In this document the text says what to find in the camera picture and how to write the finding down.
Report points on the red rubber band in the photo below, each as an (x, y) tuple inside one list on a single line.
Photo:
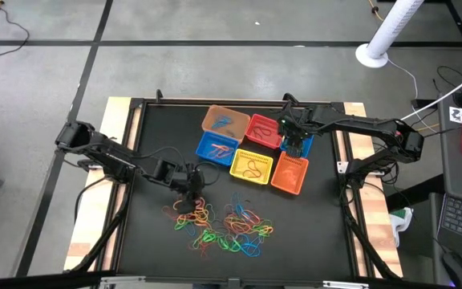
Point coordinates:
[(251, 173), (203, 253), (166, 209)]

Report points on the black clamp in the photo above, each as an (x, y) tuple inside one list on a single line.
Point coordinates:
[(159, 96), (289, 97)]

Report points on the black power strip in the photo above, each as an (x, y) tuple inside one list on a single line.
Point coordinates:
[(423, 103)]

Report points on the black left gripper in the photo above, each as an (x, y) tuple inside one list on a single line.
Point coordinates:
[(191, 182)]

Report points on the silver bracket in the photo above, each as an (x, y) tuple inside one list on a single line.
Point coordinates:
[(345, 285)]

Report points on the black rubber band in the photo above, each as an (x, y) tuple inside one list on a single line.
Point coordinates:
[(261, 129)]

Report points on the yellow plastic basket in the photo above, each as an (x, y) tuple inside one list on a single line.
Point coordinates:
[(263, 176)]

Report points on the white green handheld device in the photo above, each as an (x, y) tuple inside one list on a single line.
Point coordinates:
[(401, 221)]

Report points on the pale orange plastic basket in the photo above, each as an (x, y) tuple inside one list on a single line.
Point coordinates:
[(231, 112)]

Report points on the blue rubber band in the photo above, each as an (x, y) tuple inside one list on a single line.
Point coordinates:
[(237, 206), (251, 253), (221, 120), (245, 238)]

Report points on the black white marker tag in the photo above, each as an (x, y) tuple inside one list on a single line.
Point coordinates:
[(460, 114)]

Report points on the blue plastic basket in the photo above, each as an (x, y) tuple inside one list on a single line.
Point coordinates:
[(205, 154), (309, 148)]

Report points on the red plastic basket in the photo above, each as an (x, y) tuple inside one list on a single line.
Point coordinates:
[(255, 120)]

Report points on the black computer mouse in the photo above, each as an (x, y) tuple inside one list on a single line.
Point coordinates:
[(457, 271)]

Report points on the white tower fan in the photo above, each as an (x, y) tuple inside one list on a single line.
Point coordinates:
[(393, 28)]

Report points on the orange rubber band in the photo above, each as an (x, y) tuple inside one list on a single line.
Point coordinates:
[(221, 147), (193, 220), (215, 154), (239, 222)]

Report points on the black metal table frame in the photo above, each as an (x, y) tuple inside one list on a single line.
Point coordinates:
[(215, 102)]

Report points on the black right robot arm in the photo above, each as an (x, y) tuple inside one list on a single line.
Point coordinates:
[(355, 124)]

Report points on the dark grey desk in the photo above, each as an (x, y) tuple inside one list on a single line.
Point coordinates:
[(455, 172)]

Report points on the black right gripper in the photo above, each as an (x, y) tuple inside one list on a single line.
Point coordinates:
[(297, 126)]

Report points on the black camera mount rail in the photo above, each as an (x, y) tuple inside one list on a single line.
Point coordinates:
[(34, 281)]

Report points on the green rubber band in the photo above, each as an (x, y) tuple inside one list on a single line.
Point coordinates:
[(227, 243), (179, 226), (207, 237)]

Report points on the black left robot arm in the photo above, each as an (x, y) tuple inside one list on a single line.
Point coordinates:
[(110, 150)]

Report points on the wooden table board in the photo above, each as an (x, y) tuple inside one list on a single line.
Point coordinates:
[(114, 116), (355, 110)]

